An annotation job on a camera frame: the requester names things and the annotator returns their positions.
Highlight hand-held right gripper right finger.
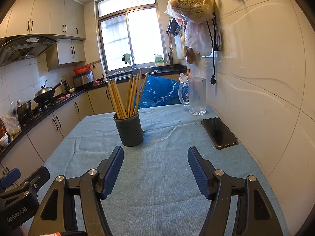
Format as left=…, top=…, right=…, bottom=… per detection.
left=187, top=147, right=284, bottom=236

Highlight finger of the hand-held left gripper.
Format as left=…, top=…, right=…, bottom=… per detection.
left=0, top=168, right=20, bottom=188
left=0, top=166, right=50, bottom=199

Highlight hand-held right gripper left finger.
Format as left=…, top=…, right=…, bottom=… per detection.
left=29, top=146, right=124, bottom=236

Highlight dark grey chopstick holder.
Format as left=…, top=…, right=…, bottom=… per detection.
left=113, top=109, right=144, bottom=147

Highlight bunch of wooden chopsticks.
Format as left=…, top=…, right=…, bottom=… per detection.
left=107, top=70, right=150, bottom=119

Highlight white bowl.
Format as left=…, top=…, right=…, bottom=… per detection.
left=0, top=133, right=10, bottom=148

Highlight beige lower kitchen cabinets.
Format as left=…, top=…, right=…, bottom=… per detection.
left=0, top=72, right=187, bottom=185

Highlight beige kitchen cabinets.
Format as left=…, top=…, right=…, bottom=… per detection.
left=0, top=0, right=86, bottom=72
left=0, top=72, right=187, bottom=185

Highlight black smartphone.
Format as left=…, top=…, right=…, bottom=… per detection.
left=201, top=117, right=239, bottom=150

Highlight blue-grey tablecloth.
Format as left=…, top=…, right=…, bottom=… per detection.
left=23, top=104, right=289, bottom=236

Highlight clear plastic bag of food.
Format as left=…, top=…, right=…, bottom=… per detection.
left=1, top=102, right=22, bottom=136

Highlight black gas stove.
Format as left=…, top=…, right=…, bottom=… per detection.
left=18, top=97, right=58, bottom=126

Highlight steel cooking pot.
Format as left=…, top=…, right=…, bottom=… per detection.
left=15, top=100, right=32, bottom=118

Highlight black wok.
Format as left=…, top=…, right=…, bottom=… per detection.
left=34, top=81, right=64, bottom=104

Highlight glass mug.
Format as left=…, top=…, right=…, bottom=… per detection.
left=178, top=77, right=207, bottom=116

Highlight steel wok lid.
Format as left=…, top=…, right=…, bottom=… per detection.
left=34, top=80, right=54, bottom=96

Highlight black kitchen countertop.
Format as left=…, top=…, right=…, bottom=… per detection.
left=0, top=65, right=187, bottom=163

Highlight blue plastic bag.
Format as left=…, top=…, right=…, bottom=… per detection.
left=134, top=75, right=190, bottom=109

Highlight steel rice cooker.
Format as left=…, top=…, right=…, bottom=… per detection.
left=72, top=70, right=95, bottom=88

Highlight black pan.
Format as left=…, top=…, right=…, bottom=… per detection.
left=132, top=67, right=154, bottom=75

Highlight red plastic basket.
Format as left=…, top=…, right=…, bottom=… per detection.
left=73, top=65, right=92, bottom=75

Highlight brown dried food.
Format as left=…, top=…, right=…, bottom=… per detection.
left=185, top=46, right=196, bottom=64

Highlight range hood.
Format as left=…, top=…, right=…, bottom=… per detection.
left=0, top=36, right=61, bottom=67

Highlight white cutting board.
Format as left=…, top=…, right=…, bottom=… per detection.
left=175, top=31, right=185, bottom=60

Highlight white plastic bag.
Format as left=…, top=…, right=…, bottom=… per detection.
left=184, top=21, right=213, bottom=57

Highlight kitchen window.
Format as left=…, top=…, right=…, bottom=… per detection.
left=95, top=0, right=165, bottom=75

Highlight beige upper kitchen cabinets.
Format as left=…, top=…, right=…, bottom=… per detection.
left=0, top=0, right=86, bottom=72

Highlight plastic bag of yellow food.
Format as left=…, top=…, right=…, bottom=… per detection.
left=164, top=0, right=215, bottom=24

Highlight black cable with plug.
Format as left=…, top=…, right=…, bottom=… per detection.
left=205, top=20, right=218, bottom=85

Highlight wall socket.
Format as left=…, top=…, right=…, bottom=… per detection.
left=213, top=17, right=224, bottom=52

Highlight black wall rack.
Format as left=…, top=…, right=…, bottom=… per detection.
left=166, top=17, right=184, bottom=37

